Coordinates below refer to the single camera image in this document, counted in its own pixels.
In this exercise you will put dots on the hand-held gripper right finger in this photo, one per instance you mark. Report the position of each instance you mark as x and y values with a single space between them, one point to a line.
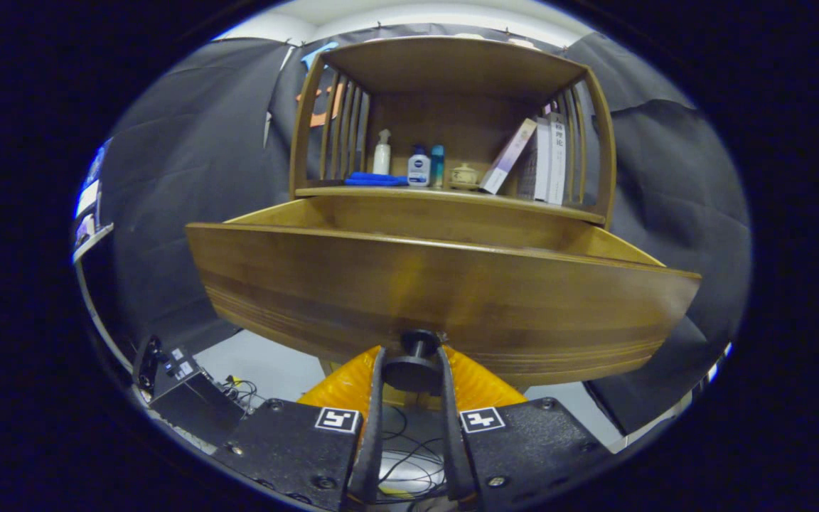
452 441

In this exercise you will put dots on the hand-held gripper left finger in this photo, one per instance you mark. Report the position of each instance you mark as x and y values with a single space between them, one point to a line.
374 441

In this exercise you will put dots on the wooden countertop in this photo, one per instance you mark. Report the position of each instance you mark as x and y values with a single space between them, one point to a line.
463 194

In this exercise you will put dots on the wooden cabinet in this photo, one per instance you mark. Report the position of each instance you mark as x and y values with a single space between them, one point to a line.
452 71

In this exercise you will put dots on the black electronics box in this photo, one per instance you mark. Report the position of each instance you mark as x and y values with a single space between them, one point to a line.
189 402

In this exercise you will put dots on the blue folded cloth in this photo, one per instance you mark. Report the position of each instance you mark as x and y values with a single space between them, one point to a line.
374 179

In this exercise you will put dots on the lidded ceramic tea bowl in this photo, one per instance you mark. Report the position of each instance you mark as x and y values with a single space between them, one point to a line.
463 177

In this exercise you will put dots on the white bottle with blue cap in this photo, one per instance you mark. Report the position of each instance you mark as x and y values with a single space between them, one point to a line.
419 172

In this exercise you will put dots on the clear blue bottle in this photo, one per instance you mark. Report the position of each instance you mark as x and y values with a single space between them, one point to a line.
437 167

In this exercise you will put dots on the white pump bottle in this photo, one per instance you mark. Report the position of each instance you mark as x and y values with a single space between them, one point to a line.
382 158

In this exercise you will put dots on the purple cover book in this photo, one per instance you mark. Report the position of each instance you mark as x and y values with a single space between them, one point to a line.
507 156

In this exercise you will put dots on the plain white book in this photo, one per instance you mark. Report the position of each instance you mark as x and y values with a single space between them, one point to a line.
542 160

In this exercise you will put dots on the white side desk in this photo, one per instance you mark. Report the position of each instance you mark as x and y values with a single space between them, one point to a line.
91 242

